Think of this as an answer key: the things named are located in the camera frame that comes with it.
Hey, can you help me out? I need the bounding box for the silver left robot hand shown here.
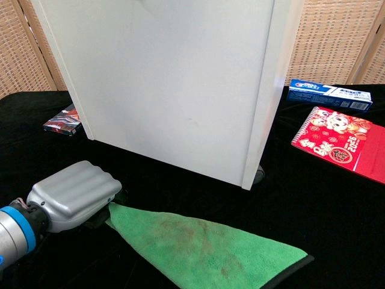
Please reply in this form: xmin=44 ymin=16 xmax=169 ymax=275
xmin=26 ymin=160 xmax=128 ymax=234

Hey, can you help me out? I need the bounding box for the green microfiber towel black trim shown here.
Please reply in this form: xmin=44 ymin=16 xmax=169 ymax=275
xmin=105 ymin=202 xmax=315 ymax=289

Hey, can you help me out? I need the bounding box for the white cabinet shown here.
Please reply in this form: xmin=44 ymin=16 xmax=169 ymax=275
xmin=29 ymin=0 xmax=304 ymax=191

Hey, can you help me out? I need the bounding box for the woven rattan wooden screen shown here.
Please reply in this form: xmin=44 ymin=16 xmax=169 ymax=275
xmin=284 ymin=0 xmax=381 ymax=88
xmin=0 ymin=0 xmax=69 ymax=100
xmin=348 ymin=17 xmax=385 ymax=85

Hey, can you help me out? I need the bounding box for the small colourful card box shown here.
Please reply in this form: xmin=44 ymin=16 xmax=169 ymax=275
xmin=43 ymin=104 xmax=82 ymax=137

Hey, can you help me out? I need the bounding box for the black velvet tablecloth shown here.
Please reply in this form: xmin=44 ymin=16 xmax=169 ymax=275
xmin=0 ymin=84 xmax=385 ymax=289

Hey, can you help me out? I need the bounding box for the red spiral calendar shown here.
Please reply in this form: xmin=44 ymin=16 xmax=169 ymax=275
xmin=291 ymin=105 xmax=385 ymax=184

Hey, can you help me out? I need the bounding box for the blue white toothpaste box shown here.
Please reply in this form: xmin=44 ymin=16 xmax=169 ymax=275
xmin=286 ymin=78 xmax=374 ymax=113

